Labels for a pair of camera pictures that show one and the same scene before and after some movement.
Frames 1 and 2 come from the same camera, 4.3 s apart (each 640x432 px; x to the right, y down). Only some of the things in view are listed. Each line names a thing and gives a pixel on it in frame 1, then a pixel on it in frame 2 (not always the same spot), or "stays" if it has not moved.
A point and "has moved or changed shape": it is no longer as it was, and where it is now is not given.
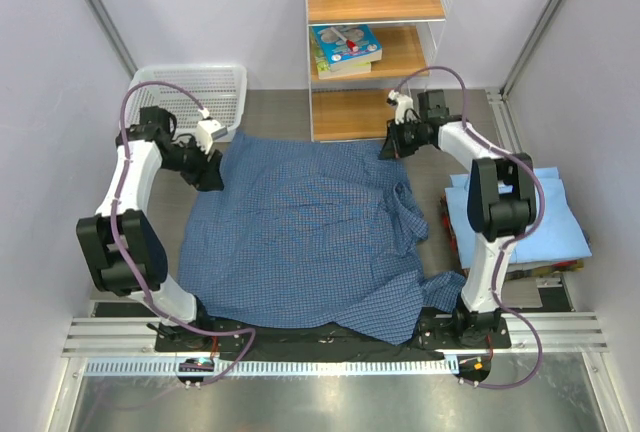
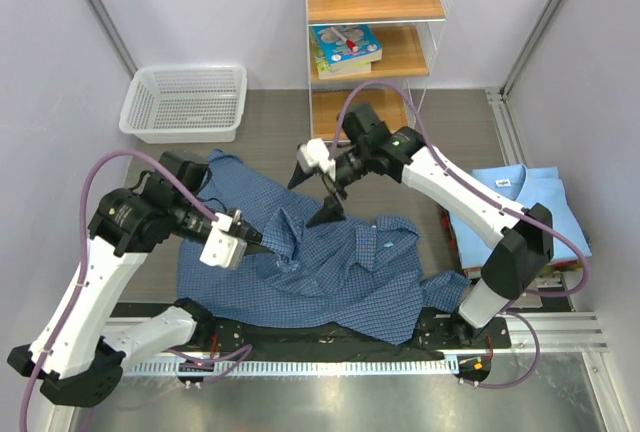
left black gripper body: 192,162 → 240,228
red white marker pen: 350,43 stays
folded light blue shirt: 560,235 stays
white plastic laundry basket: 220,89 stays
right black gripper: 392,148 → 332,211
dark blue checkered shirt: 312,232 has moved or changed shape
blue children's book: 347,46 stays
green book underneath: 323,68 stays
